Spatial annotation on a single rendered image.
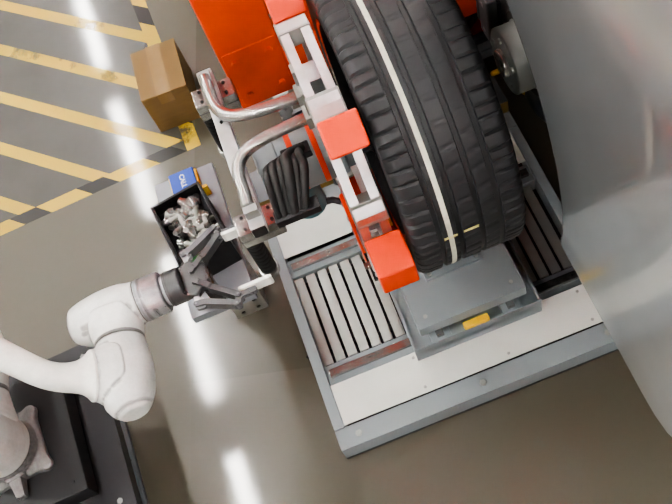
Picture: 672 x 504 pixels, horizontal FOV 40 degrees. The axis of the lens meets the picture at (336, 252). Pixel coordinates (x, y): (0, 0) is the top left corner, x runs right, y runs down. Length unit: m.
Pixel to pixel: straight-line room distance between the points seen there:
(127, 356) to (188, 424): 0.92
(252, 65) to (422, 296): 0.74
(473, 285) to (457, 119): 0.87
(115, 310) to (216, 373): 0.91
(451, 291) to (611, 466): 0.60
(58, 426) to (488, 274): 1.17
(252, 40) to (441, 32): 0.76
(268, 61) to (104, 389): 0.99
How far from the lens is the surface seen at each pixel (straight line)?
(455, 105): 1.67
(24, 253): 3.23
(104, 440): 2.48
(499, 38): 2.00
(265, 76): 2.44
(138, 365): 1.84
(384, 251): 1.78
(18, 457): 2.40
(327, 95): 1.70
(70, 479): 2.42
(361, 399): 2.54
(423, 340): 2.49
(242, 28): 2.31
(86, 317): 1.93
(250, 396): 2.70
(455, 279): 2.47
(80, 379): 1.84
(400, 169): 1.66
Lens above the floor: 2.44
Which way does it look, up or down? 60 degrees down
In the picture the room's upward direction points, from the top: 25 degrees counter-clockwise
